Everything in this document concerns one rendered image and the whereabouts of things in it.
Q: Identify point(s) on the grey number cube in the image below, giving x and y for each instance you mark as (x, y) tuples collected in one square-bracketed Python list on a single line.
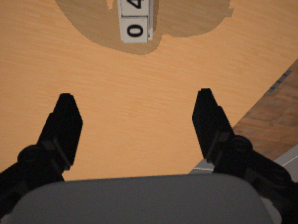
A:
[(135, 7), (134, 29)]

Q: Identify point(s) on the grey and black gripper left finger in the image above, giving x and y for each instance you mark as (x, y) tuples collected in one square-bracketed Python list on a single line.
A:
[(44, 162)]

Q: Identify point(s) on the white shallow tray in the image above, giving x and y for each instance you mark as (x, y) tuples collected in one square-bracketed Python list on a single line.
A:
[(150, 20)]

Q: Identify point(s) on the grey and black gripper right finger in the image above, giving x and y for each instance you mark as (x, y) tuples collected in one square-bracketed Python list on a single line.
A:
[(234, 155)]

